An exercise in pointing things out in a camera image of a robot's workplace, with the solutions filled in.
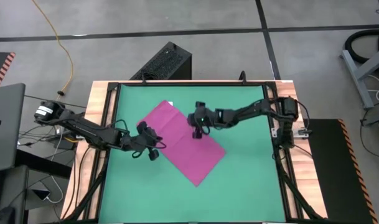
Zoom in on magenta towel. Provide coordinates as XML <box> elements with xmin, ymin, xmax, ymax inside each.
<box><xmin>136</xmin><ymin>99</ymin><xmax>227</xmax><ymax>188</ymax></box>

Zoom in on grey metal stand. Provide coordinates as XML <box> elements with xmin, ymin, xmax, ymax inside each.
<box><xmin>340</xmin><ymin>43</ymin><xmax>379</xmax><ymax>110</ymax></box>

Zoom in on black computer mouse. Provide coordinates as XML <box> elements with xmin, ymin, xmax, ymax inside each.
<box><xmin>0</xmin><ymin>206</ymin><xmax>16</xmax><ymax>224</ymax></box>

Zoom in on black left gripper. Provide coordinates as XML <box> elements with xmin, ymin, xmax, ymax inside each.
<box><xmin>123</xmin><ymin>121</ymin><xmax>167</xmax><ymax>162</ymax></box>

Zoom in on black hose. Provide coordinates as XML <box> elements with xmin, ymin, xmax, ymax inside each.
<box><xmin>344</xmin><ymin>29</ymin><xmax>379</xmax><ymax>65</ymax></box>

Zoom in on white phone cable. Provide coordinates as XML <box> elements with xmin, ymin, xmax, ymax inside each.
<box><xmin>45</xmin><ymin>175</ymin><xmax>65</xmax><ymax>205</ymax></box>

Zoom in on yellow cable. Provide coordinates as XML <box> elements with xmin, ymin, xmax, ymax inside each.
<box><xmin>31</xmin><ymin>0</ymin><xmax>75</xmax><ymax>102</ymax></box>

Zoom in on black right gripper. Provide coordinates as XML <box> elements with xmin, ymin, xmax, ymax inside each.
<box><xmin>187</xmin><ymin>101</ymin><xmax>215</xmax><ymax>139</ymax></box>

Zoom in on black smartphone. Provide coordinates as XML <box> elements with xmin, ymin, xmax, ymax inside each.
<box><xmin>31</xmin><ymin>188</ymin><xmax>52</xmax><ymax>202</ymax></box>

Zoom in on green table mat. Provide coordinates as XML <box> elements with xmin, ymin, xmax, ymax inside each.
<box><xmin>97</xmin><ymin>84</ymin><xmax>288</xmax><ymax>223</ymax></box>

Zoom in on black computer tower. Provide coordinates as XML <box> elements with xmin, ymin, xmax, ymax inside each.
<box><xmin>129</xmin><ymin>41</ymin><xmax>193</xmax><ymax>81</ymax></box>

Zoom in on black metal table frame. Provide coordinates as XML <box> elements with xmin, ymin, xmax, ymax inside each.
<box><xmin>62</xmin><ymin>80</ymin><xmax>327</xmax><ymax>224</ymax></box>

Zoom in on large hazard-striped black floor mat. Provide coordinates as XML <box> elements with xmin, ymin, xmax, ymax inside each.
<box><xmin>302</xmin><ymin>118</ymin><xmax>379</xmax><ymax>224</ymax></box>

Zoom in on black floor cable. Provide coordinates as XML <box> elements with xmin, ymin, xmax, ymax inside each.
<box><xmin>359</xmin><ymin>108</ymin><xmax>379</xmax><ymax>159</ymax></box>

